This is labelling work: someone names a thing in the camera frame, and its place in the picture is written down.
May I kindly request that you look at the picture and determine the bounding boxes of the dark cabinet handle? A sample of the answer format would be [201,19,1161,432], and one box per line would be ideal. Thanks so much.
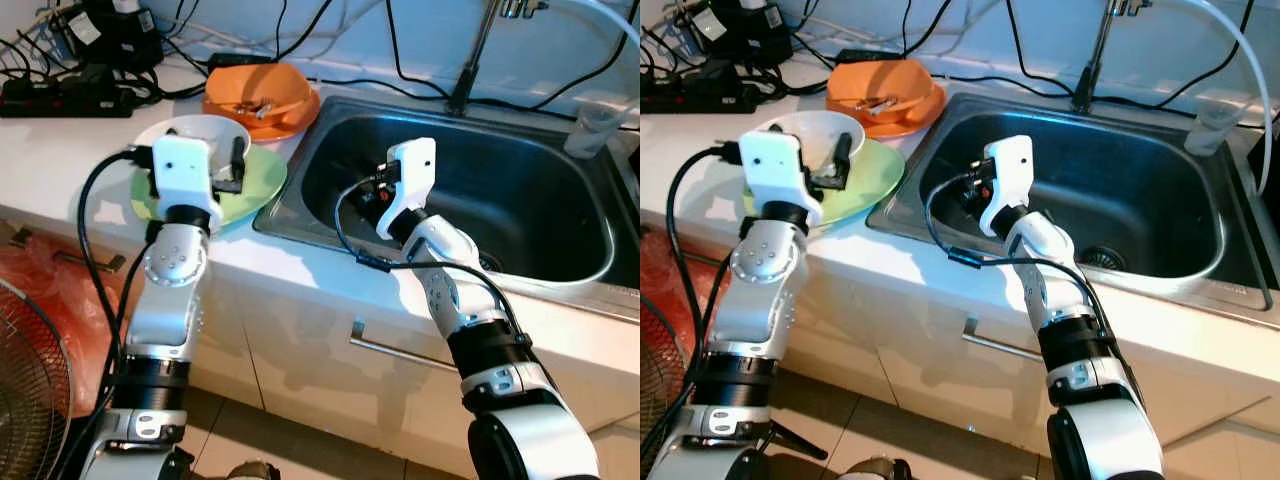
[10,228,128,273]

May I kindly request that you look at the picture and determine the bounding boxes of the black power strip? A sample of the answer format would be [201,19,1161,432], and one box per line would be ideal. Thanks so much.
[0,75,136,119]
[640,70,766,113]

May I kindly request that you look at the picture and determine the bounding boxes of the dark appliance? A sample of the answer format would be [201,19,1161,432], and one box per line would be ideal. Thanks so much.
[1245,130,1280,201]

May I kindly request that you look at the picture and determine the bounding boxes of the clear plastic cup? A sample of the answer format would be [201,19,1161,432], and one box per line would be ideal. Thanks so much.
[1185,95,1241,156]
[563,100,626,159]

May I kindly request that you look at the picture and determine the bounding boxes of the black power adapter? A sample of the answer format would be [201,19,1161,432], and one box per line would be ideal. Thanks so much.
[50,0,166,71]
[680,0,791,66]

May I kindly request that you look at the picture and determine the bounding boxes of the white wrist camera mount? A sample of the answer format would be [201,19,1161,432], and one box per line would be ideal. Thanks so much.
[150,137,223,233]
[978,135,1034,238]
[378,138,438,239]
[738,131,826,228]

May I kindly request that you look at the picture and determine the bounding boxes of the sink drain strainer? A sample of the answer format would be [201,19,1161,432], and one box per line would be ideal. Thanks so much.
[1078,245,1126,273]

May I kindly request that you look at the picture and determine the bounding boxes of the orange bowl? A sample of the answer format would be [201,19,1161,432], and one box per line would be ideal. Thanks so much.
[828,57,933,113]
[205,62,313,119]

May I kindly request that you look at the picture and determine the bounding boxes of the green plate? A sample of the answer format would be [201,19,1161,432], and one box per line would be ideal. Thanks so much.
[745,140,906,229]
[130,145,289,229]

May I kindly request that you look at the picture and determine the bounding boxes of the white sink cabinet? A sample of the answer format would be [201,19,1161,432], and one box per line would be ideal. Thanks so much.
[0,215,641,480]
[640,215,1280,480]

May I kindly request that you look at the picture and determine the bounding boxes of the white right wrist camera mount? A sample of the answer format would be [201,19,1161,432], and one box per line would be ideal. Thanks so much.
[978,135,1034,238]
[378,138,438,239]

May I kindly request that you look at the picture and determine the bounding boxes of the red plastic bag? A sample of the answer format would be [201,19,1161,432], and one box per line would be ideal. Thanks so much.
[640,232,726,351]
[0,240,136,416]

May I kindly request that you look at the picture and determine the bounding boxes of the black wall cable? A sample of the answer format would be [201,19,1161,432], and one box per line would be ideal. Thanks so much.
[1005,0,1079,96]
[530,10,641,111]
[1150,0,1256,109]
[385,0,456,101]

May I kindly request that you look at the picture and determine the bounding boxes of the metal cabinet bar handle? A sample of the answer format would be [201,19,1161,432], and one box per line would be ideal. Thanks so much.
[962,318,1041,361]
[350,320,456,373]

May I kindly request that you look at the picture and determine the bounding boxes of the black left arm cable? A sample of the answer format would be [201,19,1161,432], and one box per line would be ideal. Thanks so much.
[662,142,749,480]
[75,145,161,480]

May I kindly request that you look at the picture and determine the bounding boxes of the orange plate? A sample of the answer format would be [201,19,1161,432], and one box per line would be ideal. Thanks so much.
[205,90,321,141]
[828,85,946,138]

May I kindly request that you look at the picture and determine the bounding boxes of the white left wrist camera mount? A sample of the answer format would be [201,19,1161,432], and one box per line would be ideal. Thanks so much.
[150,137,223,233]
[738,131,826,228]

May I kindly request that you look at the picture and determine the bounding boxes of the stainless steel sink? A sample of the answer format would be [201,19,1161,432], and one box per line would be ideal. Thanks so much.
[253,95,641,323]
[868,90,1276,326]

